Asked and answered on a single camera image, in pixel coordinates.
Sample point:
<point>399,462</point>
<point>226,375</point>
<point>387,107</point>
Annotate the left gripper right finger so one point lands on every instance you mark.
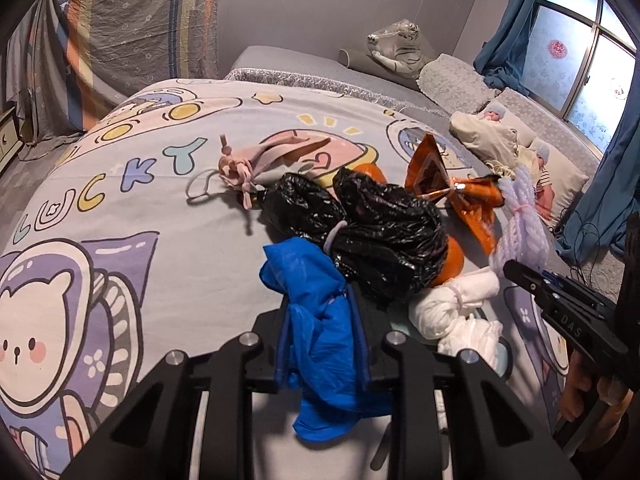
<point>451,410</point>

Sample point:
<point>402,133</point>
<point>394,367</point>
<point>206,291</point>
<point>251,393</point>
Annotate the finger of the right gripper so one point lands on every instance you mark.
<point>550,288</point>

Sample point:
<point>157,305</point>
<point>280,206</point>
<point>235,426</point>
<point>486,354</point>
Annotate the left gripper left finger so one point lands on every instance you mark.
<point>189,413</point>

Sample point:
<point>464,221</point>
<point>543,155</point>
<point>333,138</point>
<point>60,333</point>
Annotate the orange peel piece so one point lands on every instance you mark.
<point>450,265</point>
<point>371,170</point>

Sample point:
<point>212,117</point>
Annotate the orange snack wrapper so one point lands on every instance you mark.
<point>472,199</point>

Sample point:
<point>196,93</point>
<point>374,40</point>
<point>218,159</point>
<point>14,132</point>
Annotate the black plastic bag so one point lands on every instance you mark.
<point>379,236</point>

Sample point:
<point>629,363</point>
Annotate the blue plastic bag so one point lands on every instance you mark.
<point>321,350</point>

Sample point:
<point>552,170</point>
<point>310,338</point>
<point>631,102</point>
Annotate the pink cloth face mask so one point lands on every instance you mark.
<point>251,170</point>

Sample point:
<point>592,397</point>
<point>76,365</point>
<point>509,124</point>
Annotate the teal window curtain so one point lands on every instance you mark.
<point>599,219</point>

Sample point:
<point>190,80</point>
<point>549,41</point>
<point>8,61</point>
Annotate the baby print pillow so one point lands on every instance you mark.
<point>565,179</point>

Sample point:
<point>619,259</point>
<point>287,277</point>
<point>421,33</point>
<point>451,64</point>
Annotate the cream folded blanket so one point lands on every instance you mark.
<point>488,140</point>

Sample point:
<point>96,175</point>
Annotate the grey textured pillow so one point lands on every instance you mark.
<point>454,85</point>

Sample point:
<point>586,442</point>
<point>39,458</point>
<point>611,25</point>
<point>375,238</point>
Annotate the window with frosted glass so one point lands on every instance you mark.
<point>579,66</point>

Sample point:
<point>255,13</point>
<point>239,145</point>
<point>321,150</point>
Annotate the plush tiger toy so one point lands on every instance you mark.
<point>401,49</point>

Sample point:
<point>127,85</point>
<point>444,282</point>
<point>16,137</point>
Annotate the grey wedge pillow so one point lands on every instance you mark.
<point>363,63</point>

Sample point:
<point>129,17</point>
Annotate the bedside drawer cabinet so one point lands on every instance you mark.
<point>10,141</point>

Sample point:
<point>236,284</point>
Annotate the striped hanging sheet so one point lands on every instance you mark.
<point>68,63</point>

